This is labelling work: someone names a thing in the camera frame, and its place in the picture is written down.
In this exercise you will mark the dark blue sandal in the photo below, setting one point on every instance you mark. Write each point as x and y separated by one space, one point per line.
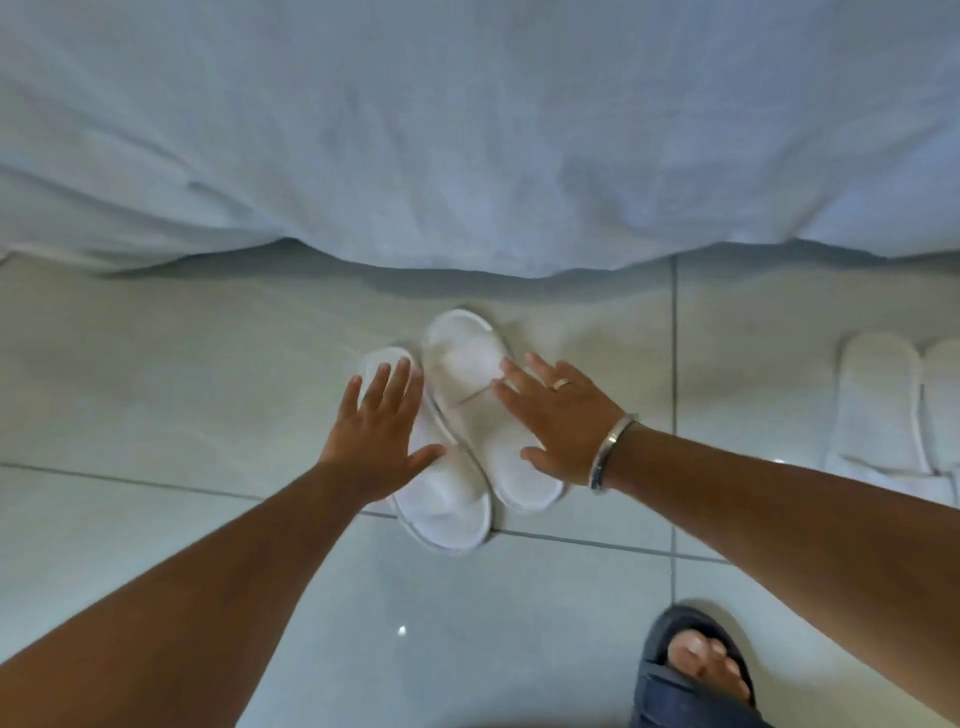
667 701

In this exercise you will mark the person's right middle finger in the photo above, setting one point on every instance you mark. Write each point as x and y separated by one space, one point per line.
525 379

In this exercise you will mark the white bed sheet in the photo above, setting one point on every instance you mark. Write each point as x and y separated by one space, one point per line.
480 127

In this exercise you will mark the person's left forearm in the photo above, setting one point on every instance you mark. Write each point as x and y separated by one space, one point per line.
180 607

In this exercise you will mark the white slipper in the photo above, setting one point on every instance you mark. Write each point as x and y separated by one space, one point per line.
469 360
446 510
877 405

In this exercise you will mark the person's right thumb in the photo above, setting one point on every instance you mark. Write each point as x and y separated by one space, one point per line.
538 457

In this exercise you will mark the person's right forearm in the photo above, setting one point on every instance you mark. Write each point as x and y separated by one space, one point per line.
787 525

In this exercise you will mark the person's left little finger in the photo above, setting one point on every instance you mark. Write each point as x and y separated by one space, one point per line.
349 401

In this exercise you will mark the person's left thumb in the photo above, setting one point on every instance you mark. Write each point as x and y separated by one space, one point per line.
426 457

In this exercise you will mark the person's left middle finger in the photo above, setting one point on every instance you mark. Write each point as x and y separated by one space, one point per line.
397 386

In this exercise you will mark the person's foot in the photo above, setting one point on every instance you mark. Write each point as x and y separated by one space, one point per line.
709 660

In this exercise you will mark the person's left hand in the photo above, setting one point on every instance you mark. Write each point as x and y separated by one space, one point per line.
375 450

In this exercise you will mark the person's right hand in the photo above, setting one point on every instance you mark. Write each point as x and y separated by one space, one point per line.
566 435

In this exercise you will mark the person's right little finger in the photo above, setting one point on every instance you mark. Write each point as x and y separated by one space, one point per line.
576 375

